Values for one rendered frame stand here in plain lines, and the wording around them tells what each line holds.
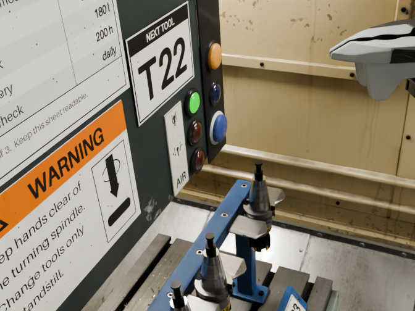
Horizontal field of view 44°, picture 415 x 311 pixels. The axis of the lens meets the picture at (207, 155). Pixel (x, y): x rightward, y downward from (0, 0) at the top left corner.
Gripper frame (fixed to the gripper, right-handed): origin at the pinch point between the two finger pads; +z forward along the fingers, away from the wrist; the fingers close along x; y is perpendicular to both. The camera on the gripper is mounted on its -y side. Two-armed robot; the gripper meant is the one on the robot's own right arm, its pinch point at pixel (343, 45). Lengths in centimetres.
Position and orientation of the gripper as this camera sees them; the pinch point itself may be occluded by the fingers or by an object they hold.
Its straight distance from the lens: 53.0
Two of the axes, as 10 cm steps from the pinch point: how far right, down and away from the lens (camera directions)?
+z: -9.9, 1.0, -0.4
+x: -0.9, -5.3, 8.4
